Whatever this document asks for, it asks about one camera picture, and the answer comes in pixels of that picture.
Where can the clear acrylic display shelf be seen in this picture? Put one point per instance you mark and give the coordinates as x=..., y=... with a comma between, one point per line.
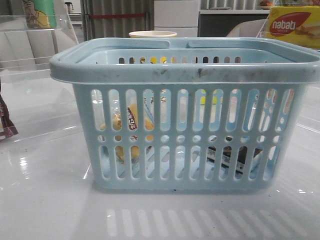
x=37, y=104

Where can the white drawer cabinet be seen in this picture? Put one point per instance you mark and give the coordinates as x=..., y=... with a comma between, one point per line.
x=179, y=16

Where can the clear acrylic right stand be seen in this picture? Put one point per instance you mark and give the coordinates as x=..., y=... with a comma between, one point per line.
x=263, y=26

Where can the yellow popcorn paper cup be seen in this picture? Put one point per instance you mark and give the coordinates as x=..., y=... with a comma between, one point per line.
x=152, y=34

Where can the packaged bread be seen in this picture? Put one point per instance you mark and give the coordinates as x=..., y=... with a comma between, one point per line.
x=124, y=129

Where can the yellow nabati wafer box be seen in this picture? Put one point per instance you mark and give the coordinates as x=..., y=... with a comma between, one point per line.
x=299, y=25

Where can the brown snack packet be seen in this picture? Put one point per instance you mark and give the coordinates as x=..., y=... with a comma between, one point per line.
x=7, y=127

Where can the light blue plastic basket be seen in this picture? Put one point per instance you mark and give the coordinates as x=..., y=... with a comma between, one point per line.
x=223, y=108

